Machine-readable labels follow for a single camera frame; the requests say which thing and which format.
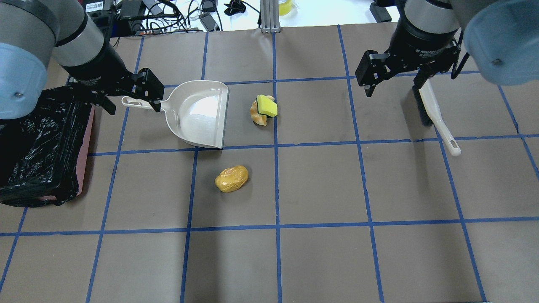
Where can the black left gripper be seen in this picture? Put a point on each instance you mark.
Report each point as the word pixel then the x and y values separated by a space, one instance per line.
pixel 100 64

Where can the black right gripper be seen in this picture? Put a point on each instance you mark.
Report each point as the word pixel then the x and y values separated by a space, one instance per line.
pixel 422 43

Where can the bread roll piece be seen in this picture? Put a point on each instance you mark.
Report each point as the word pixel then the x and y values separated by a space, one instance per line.
pixel 257 118

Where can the bin with black bag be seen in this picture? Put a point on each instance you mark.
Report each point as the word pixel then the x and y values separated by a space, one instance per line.
pixel 39 152

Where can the yellow potato toy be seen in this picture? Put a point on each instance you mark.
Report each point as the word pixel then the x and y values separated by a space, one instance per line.
pixel 232 178

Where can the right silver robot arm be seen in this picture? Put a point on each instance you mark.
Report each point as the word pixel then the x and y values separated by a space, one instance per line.
pixel 501 36

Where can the yellow green sponge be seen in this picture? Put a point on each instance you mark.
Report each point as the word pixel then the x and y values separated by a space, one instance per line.
pixel 266 105

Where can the yellow tape roll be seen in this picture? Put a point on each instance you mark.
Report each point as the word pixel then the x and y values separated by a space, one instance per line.
pixel 286 7

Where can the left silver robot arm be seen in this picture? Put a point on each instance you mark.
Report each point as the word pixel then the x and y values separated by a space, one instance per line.
pixel 35 31

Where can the white plastic dustpan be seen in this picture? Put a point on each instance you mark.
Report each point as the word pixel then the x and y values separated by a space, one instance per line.
pixel 196 112

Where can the aluminium frame post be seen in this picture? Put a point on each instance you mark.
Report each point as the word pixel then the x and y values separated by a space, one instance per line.
pixel 269 16

